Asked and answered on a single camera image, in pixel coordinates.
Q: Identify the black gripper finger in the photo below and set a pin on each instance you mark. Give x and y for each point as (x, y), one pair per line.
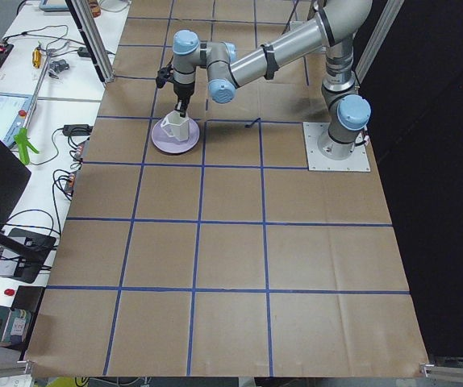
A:
(178, 105)
(183, 106)

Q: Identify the yellow tool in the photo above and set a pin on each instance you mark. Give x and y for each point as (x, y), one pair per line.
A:
(36, 57)

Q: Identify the black power adapter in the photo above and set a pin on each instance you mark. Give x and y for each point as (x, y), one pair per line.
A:
(70, 130)

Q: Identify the white faceted cup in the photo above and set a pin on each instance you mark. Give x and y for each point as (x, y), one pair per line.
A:
(177, 126)

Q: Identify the aluminium frame post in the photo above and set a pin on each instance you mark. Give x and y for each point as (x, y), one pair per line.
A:
(84, 20)

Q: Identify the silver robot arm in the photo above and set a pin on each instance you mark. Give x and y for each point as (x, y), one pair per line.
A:
(332, 26)

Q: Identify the green grabber stick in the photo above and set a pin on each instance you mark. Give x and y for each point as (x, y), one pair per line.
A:
(21, 138)

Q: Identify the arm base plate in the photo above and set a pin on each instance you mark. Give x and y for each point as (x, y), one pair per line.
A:
(326, 155)

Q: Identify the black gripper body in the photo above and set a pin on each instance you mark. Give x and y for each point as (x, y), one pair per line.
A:
(184, 90)

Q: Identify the teach pendant tablet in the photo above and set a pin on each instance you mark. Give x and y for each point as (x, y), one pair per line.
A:
(11, 115)

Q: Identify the lavender plate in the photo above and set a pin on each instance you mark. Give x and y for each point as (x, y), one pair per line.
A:
(171, 145)

